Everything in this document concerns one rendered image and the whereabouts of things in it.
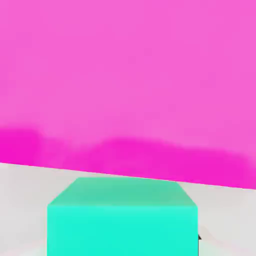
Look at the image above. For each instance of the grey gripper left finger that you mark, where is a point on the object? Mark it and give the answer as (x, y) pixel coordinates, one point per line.
(43, 252)

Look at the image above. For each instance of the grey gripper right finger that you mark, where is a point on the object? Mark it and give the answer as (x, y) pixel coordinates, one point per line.
(202, 245)

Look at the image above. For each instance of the small turquoise cube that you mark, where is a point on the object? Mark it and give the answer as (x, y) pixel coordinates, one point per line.
(122, 226)

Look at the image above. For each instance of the large pink box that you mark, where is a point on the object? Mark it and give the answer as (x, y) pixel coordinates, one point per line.
(128, 80)

